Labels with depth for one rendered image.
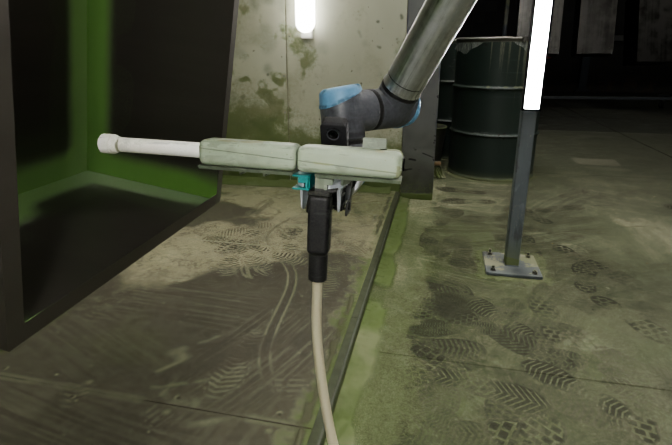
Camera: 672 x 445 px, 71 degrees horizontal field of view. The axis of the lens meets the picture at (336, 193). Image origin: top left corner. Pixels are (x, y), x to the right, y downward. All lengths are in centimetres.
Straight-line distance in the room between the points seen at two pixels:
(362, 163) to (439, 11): 38
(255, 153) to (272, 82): 205
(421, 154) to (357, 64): 60
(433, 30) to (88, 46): 77
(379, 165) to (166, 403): 79
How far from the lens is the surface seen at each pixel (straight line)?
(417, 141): 262
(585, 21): 766
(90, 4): 124
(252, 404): 118
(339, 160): 68
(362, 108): 99
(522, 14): 745
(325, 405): 82
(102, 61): 123
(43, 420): 129
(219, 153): 73
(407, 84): 101
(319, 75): 266
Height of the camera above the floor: 80
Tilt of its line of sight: 17 degrees down
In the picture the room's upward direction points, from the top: straight up
